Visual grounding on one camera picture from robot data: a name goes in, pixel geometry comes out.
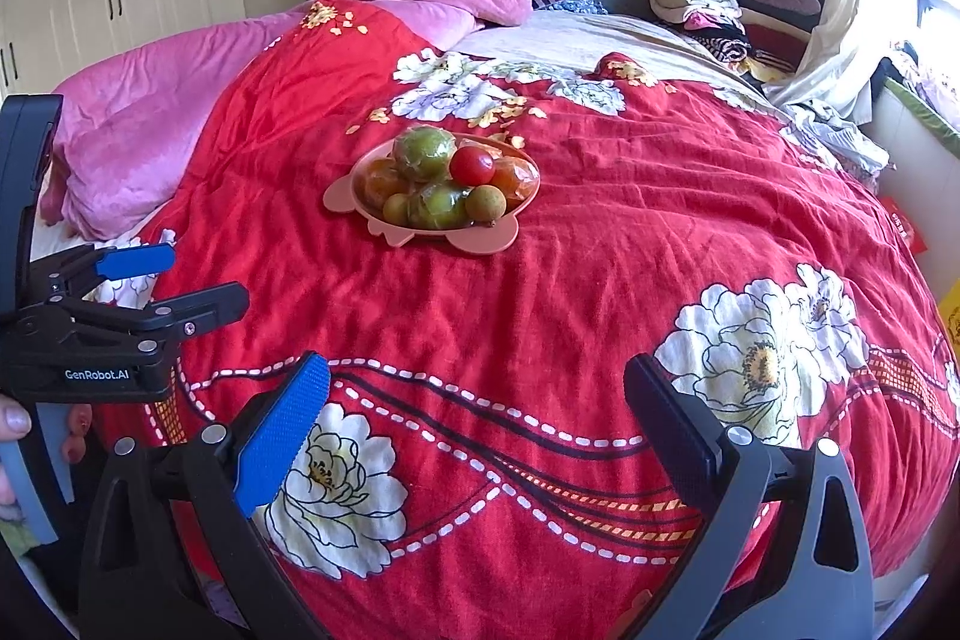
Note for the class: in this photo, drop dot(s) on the yellow bag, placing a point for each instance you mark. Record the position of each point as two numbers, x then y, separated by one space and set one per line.
951 317

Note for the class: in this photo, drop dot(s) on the red packet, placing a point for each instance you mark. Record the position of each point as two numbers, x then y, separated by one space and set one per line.
904 227

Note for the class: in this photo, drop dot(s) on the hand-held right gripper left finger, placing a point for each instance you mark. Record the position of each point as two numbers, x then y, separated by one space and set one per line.
281 437

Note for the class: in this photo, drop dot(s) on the pile of dark clothes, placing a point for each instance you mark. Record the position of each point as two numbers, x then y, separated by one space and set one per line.
776 3

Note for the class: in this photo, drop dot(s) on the clothes heap on window seat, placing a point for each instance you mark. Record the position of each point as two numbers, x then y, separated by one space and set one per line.
915 74

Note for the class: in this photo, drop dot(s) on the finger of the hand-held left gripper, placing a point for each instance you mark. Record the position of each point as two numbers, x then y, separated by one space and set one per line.
214 299
135 260

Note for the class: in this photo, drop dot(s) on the pink plush blanket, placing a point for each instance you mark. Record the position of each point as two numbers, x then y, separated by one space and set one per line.
135 123

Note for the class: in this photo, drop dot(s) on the blue floral cloth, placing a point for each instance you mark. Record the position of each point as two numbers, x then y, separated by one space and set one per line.
577 4

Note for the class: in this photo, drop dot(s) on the small yellow-green fruit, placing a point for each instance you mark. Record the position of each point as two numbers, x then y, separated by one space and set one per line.
481 201

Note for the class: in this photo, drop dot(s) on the red cherry tomato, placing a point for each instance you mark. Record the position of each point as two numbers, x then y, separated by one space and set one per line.
472 166

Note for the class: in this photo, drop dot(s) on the red floral blanket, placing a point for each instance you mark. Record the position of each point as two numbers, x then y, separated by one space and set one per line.
600 220

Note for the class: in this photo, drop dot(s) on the beige bed sheet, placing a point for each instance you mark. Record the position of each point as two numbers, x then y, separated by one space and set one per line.
570 36

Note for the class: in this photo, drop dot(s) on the person's left hand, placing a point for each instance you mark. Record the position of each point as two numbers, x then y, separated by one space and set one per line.
11 419

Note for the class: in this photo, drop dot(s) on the plastic-wrapped orange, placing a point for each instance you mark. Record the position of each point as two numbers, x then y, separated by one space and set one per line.
480 144
517 179
382 181

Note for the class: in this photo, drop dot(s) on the pink plastic plate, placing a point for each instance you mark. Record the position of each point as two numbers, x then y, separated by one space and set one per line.
420 235

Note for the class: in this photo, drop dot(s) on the plastic-wrapped green citrus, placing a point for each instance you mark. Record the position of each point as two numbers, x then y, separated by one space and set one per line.
425 153
442 206

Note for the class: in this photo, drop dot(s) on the crumpled white grey clothes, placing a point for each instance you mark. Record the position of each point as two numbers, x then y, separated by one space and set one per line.
840 134

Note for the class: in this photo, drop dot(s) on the small brown longan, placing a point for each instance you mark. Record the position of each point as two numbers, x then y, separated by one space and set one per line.
395 209

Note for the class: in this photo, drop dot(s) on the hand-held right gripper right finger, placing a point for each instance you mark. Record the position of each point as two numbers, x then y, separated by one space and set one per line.
675 437

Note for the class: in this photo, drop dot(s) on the window seat with green edge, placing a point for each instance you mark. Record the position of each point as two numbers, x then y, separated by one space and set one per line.
922 160

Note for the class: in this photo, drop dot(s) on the stack of folded clothes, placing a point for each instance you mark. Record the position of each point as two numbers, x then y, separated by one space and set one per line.
701 21

